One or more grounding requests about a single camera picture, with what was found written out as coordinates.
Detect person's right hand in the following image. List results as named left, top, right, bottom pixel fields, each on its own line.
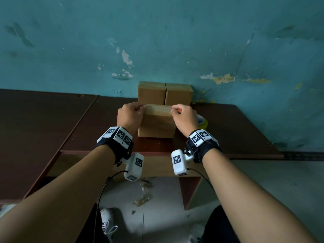
left=171, top=104, right=199, bottom=138

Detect person's left hand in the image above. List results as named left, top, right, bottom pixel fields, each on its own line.
left=117, top=102, right=146, bottom=136

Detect orange tape dispenser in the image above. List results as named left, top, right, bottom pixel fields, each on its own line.
left=176, top=108, right=206, bottom=126

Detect small brown cardboard box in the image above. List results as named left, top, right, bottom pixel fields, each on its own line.
left=165, top=83, right=194, bottom=106

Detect cardboard box with dark edge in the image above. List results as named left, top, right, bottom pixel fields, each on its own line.
left=138, top=104, right=177, bottom=139

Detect large brown cardboard box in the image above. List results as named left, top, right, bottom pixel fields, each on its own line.
left=138, top=81, right=167, bottom=105

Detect person's right forearm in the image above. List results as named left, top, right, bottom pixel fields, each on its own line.
left=202, top=148, right=318, bottom=243

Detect person's left forearm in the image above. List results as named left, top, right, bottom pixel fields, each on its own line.
left=0, top=145, right=116, bottom=243

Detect dark brown wooden table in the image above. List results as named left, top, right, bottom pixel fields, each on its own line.
left=47, top=96, right=284, bottom=210

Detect crumpled clear plastic scrap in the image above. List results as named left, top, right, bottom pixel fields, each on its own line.
left=133, top=178, right=153, bottom=207

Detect white left shoe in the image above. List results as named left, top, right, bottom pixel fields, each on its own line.
left=100, top=208, right=118, bottom=236

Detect black trousers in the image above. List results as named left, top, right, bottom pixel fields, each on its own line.
left=76, top=204, right=241, bottom=243

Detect black left wrist strap with markers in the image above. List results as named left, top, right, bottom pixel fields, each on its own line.
left=96, top=126, right=134, bottom=165

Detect black wrist strap with markers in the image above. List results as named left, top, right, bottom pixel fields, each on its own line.
left=186, top=129, right=222, bottom=164
left=96, top=126, right=134, bottom=165

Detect black right wrist strap with markers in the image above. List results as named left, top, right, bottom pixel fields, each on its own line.
left=186, top=129, right=222, bottom=164

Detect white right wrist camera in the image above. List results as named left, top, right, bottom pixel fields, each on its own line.
left=171, top=149, right=194, bottom=177

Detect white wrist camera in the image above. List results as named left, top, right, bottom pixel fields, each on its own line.
left=171, top=149, right=194, bottom=177
left=121, top=152, right=144, bottom=182

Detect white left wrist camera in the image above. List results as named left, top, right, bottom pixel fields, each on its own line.
left=121, top=152, right=144, bottom=182

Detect black right camera cable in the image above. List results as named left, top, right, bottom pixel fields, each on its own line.
left=187, top=168, right=214, bottom=188

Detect black camera cable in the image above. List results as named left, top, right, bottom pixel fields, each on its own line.
left=187, top=168, right=214, bottom=188
left=93, top=170, right=128, bottom=243

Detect black left camera cable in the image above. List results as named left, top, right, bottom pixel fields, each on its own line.
left=93, top=170, right=128, bottom=243

